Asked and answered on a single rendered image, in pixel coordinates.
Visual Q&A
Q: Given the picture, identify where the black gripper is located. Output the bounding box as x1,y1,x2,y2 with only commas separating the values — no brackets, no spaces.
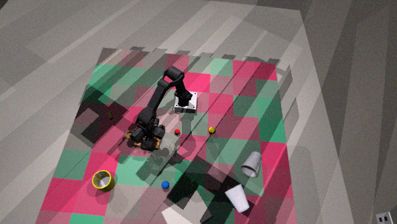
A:
140,118,159,151

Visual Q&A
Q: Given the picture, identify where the white paper cup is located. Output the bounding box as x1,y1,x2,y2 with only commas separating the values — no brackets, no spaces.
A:
241,151,262,177
225,184,249,213

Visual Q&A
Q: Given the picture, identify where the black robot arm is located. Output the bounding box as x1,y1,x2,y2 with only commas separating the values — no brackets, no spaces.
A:
129,65,193,144

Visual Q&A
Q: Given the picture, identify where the yellow cup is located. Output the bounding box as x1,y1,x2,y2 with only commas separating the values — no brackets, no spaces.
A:
92,170,115,192

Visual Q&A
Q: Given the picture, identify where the blue ball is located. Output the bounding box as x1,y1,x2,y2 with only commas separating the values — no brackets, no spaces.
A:
161,181,169,189

